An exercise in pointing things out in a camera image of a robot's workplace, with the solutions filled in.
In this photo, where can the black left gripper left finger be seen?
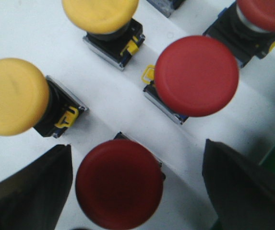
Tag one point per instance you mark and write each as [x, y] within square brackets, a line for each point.
[34, 197]

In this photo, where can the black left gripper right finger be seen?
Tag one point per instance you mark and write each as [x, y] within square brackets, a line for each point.
[241, 191]

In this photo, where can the red mushroom push button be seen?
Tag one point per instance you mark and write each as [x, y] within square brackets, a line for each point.
[119, 184]
[247, 28]
[194, 76]

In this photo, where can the yellow mushroom push button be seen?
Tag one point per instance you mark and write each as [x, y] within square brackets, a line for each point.
[111, 30]
[28, 99]

